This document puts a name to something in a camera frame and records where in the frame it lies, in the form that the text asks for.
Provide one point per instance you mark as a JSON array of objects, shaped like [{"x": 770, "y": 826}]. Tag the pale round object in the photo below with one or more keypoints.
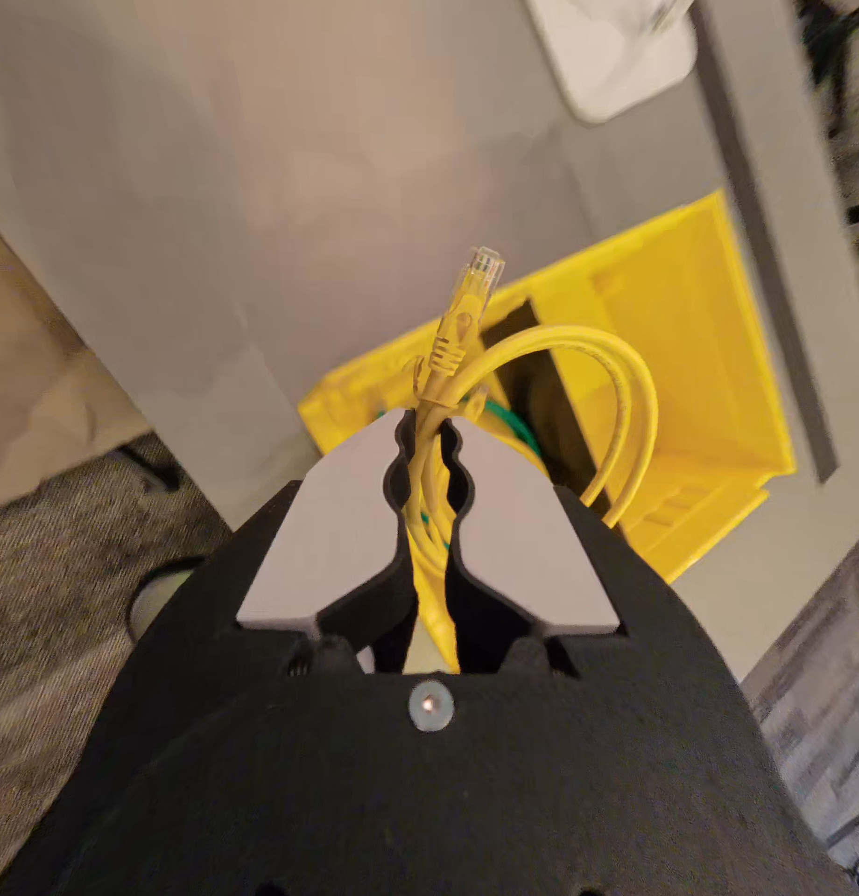
[{"x": 156, "y": 595}]

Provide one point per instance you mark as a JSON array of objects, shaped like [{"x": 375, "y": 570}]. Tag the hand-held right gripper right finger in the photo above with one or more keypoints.
[{"x": 527, "y": 539}]

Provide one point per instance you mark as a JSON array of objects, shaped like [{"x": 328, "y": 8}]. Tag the yellow plastic bin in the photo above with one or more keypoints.
[{"x": 681, "y": 336}]

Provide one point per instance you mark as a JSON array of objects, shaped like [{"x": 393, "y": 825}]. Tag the white router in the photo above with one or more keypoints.
[{"x": 611, "y": 49}]

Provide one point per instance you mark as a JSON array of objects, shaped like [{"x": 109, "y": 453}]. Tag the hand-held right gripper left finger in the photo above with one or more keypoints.
[{"x": 324, "y": 532}]

